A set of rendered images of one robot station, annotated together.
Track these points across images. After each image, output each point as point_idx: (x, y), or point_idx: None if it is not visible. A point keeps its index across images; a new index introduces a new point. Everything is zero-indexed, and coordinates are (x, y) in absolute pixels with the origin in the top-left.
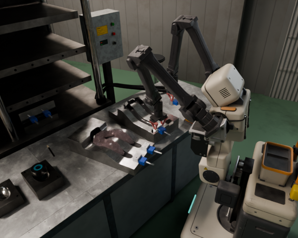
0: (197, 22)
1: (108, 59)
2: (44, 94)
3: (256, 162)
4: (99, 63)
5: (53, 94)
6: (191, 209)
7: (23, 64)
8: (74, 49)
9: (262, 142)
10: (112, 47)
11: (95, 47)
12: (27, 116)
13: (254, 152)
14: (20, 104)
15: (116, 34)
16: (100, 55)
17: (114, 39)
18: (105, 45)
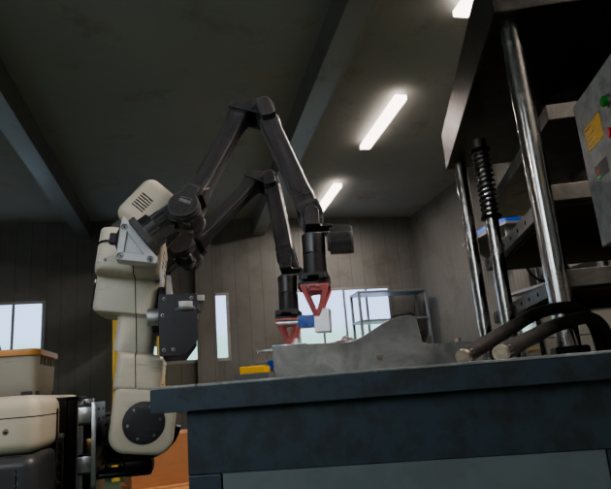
0: (228, 111)
1: None
2: (530, 296)
3: (53, 395)
4: (603, 239)
5: (535, 300)
6: None
7: (513, 230)
8: None
9: (25, 395)
10: None
11: (530, 186)
12: (521, 331)
13: (50, 402)
14: (518, 304)
15: None
16: (603, 214)
17: None
18: (605, 179)
